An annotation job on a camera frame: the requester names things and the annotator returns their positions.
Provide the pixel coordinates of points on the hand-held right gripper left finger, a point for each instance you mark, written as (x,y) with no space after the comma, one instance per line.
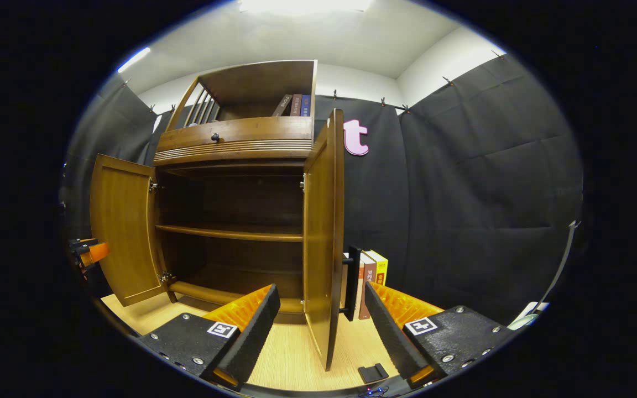
(252,337)

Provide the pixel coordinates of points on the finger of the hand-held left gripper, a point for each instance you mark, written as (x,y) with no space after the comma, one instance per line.
(96,253)

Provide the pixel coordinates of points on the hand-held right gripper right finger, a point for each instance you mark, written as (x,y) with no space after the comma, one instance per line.
(387,331)

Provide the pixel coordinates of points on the wooden double-door shoe cabinet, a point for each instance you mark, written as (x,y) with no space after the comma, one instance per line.
(263,83)

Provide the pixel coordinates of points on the beige book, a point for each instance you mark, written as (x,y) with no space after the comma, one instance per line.
(362,298)

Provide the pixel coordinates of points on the brown spine book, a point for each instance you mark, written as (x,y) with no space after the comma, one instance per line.
(370,271)

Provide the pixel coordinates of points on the black backdrop cloth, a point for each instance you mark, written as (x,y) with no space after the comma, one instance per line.
(462,193)

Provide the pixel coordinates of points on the small ceiling light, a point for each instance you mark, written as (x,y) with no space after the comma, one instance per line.
(134,59)

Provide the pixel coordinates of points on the dark brown book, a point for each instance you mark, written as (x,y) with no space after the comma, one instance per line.
(282,105)

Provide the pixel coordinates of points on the blue book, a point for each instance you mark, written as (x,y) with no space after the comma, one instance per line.
(306,105)

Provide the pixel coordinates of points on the large ceiling light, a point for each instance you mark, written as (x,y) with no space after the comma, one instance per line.
(304,5)

